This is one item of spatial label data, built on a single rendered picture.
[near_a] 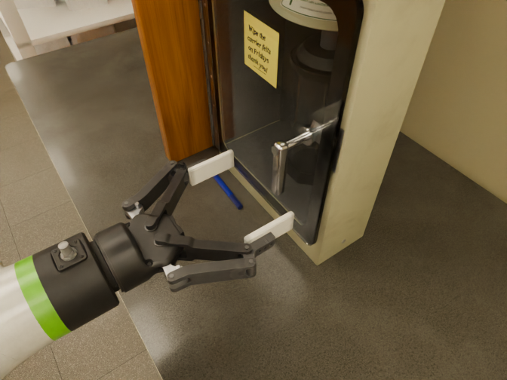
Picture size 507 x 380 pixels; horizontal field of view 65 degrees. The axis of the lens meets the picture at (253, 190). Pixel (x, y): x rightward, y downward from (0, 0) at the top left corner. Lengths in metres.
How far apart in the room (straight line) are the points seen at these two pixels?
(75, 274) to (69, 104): 0.73
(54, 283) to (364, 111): 0.38
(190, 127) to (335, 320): 0.47
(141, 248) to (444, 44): 0.69
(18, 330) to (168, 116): 0.48
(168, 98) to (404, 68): 0.44
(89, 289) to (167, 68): 0.44
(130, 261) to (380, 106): 0.34
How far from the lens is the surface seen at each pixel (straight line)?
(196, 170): 0.54
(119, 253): 0.45
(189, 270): 0.44
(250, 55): 0.57
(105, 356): 1.72
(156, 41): 0.72
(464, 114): 0.92
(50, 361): 1.79
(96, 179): 0.88
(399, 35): 0.45
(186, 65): 0.76
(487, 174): 0.95
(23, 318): 0.45
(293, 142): 0.50
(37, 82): 1.24
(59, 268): 0.44
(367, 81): 0.45
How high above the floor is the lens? 1.53
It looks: 48 degrees down
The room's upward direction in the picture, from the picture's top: straight up
